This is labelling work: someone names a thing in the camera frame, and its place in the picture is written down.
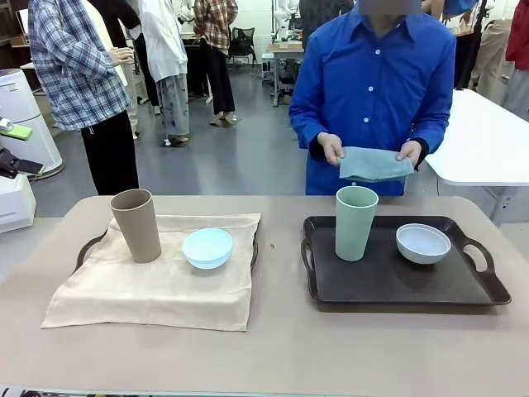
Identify brown tall cup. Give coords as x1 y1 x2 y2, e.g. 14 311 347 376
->
109 188 163 264

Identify beige cloth mat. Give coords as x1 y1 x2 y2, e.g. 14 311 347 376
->
40 213 262 332

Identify light blue bowl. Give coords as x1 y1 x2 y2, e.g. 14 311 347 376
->
182 227 235 270

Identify grey-green cloth mat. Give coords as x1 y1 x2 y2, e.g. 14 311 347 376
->
338 146 415 184

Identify person's left forearm blue sleeve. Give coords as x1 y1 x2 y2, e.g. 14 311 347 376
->
412 113 452 172

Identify person's right forearm blue sleeve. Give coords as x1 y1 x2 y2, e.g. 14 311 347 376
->
288 109 331 163

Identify dark brown tray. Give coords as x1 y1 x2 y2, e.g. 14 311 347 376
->
75 228 260 275
300 214 512 307

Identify person's right hand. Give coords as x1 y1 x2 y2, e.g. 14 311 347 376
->
317 132 346 166

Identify person's left hand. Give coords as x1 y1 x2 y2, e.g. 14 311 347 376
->
395 140 423 165

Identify white cylindrical air purifier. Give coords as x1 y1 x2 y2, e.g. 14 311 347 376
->
0 69 65 179

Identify white box unit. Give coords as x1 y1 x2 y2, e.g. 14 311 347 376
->
0 173 36 235

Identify person in plaid shirt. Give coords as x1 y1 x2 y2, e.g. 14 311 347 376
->
27 0 141 196

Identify black office chair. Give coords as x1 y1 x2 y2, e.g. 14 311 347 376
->
228 26 256 67

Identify wooden top desk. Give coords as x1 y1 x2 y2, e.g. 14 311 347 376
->
264 42 306 108

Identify green tall cup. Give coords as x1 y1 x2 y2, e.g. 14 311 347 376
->
335 185 379 262

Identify person in blue shirt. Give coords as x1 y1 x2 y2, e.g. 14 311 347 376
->
288 2 458 197

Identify white bowl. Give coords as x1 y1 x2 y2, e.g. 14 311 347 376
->
395 222 451 265

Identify white table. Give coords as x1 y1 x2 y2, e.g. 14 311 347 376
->
424 87 529 227

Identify person in beige trousers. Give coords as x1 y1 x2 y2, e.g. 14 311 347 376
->
469 16 514 93

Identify person in red jacket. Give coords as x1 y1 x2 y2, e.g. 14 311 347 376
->
502 0 529 121

